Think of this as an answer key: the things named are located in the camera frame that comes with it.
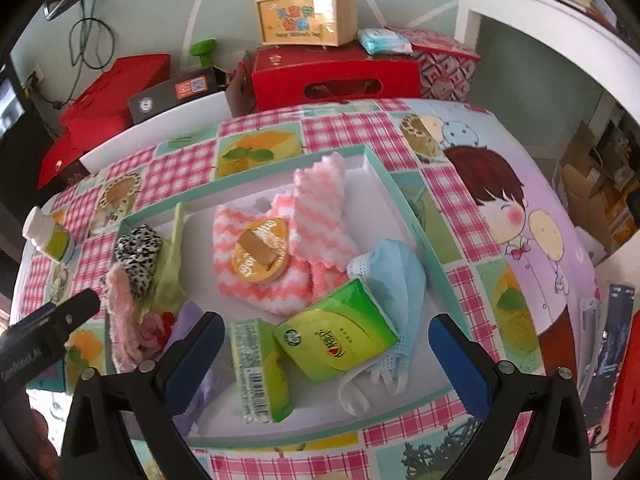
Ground blue wet wipes pack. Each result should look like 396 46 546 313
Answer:
358 28 413 55

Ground red pink flower hair clip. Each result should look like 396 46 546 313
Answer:
137 312 176 359

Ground blue face mask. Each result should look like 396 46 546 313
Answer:
337 238 426 416

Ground yellow gift bag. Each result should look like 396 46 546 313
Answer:
255 0 358 48

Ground pink white striped towel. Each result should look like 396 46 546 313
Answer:
213 152 358 316

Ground leopard print scrunchie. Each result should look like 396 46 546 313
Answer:
114 223 163 301

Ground black box with QR code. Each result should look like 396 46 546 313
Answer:
128 66 230 125

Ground open red gift box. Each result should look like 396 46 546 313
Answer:
37 53 171 190

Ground green tissue pack with barcode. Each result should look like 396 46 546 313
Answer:
229 318 293 424

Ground white shelf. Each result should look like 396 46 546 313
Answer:
454 0 640 118

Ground green cloth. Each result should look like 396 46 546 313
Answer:
149 203 186 315

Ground wall socket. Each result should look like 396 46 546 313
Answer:
26 64 44 90

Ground white pill bottle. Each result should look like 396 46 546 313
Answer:
23 206 75 263

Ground cardboard boxes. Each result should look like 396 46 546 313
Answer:
556 122 639 256

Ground checked picture tablecloth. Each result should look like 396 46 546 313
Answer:
12 99 600 479

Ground teal rimmed white tray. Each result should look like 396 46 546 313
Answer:
117 144 469 448

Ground green tissue pack with logo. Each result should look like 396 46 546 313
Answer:
273 278 399 384

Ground purple tissue pack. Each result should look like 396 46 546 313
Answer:
160 300 234 438

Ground pink scrunchie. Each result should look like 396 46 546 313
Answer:
106 263 145 373

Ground white board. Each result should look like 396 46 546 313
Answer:
80 92 233 174

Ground yellow round soap pack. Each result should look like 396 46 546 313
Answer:
231 218 290 284

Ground red gift box with handle slot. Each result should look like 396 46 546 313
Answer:
252 41 422 110

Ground left hand with black glove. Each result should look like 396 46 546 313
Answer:
1 390 58 479

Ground green dumbbell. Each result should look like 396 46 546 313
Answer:
189 38 218 68

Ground black cable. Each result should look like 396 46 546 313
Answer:
29 0 117 111

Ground black monitor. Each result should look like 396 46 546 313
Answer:
0 60 24 136

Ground red patterned box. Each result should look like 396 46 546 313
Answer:
390 27 480 102

